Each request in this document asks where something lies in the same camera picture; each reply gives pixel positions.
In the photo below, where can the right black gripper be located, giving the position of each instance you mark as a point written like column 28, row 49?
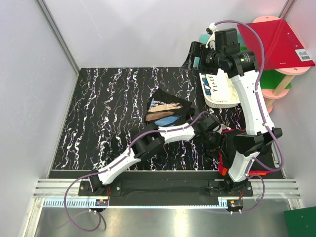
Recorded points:
column 199, row 50

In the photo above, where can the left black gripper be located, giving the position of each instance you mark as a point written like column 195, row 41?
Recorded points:
column 217, row 145

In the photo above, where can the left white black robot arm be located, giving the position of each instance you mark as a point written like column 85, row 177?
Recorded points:
column 148, row 142

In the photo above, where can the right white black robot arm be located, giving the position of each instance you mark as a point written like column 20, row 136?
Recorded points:
column 242, row 69

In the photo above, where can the teal plastic board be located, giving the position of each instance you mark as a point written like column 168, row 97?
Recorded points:
column 204, row 38

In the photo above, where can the orange t shirt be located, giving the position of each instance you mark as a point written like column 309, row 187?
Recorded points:
column 224, row 172

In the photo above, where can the green plastic sheet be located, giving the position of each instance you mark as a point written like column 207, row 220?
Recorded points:
column 270, row 79

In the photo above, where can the red plastic sheet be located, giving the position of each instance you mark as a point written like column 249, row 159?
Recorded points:
column 282, row 48

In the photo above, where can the pink wooden shelf stand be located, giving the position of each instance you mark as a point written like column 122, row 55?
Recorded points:
column 271, row 95

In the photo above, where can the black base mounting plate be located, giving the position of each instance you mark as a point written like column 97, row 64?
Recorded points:
column 165, row 189

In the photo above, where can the dark green board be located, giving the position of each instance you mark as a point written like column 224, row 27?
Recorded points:
column 301, row 222

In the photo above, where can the right corner aluminium post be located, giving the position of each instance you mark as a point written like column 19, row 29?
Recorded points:
column 287, row 9

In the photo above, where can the corner aluminium post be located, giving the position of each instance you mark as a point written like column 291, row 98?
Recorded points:
column 287, row 9
column 57, row 34

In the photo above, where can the left corner aluminium post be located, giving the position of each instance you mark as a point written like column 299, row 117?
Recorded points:
column 57, row 34

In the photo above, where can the aluminium frame rail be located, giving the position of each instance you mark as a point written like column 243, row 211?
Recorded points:
column 63, row 192

